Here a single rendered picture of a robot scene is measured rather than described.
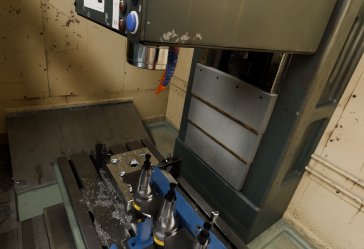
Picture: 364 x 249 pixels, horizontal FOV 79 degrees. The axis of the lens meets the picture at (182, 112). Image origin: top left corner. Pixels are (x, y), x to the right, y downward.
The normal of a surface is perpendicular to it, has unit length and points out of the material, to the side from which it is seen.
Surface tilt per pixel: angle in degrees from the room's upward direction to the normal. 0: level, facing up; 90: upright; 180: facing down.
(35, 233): 8
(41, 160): 24
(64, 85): 90
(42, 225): 8
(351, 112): 90
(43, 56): 90
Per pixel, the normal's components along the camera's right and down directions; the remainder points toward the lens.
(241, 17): 0.58, 0.43
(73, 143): 0.36, -0.66
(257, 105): -0.80, 0.12
